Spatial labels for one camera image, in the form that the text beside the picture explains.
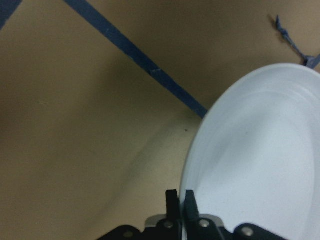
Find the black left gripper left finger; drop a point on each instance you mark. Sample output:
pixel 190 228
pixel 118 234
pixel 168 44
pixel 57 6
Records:
pixel 173 215

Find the blue plate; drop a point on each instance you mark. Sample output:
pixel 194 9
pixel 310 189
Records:
pixel 256 156

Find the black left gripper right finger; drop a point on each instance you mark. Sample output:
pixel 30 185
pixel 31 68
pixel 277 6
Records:
pixel 200 226

